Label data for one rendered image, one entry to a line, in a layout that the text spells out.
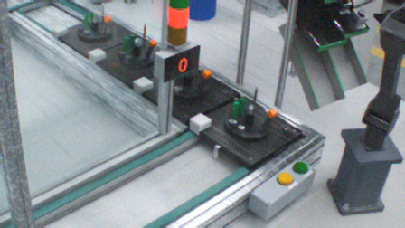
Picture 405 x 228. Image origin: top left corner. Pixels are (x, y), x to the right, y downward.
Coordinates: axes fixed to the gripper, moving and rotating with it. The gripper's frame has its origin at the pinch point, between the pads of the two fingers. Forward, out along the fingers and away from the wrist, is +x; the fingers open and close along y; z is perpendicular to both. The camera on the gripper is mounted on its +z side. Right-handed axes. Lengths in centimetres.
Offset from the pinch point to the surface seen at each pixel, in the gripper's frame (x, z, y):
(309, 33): 14.5, -4.5, 21.2
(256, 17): 95, -24, -24
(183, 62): 19, -5, 63
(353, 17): 14.8, -3.6, 0.2
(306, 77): 16.6, -19.0, 21.5
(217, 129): 23, -29, 52
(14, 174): -26, 5, 121
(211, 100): 35, -26, 44
